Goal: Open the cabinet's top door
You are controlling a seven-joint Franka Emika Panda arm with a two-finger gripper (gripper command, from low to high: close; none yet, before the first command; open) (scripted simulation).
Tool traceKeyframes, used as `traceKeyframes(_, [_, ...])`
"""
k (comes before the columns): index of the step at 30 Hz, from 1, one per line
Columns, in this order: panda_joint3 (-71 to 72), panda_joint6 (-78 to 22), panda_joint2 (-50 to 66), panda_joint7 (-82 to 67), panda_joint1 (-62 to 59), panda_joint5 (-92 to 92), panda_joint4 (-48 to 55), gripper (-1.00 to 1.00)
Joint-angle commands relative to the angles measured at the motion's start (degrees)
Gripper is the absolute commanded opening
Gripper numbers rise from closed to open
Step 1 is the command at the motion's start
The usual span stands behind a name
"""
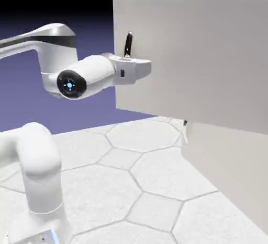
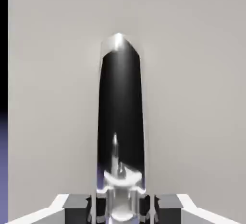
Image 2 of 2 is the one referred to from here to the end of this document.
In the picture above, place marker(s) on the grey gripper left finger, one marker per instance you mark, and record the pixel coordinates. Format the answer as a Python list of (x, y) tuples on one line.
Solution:
[(76, 208)]

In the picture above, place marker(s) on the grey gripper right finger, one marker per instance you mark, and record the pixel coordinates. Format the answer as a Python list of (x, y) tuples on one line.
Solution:
[(170, 208)]

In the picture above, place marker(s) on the grey painted cabinet door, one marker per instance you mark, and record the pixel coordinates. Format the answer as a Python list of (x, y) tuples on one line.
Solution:
[(192, 93)]

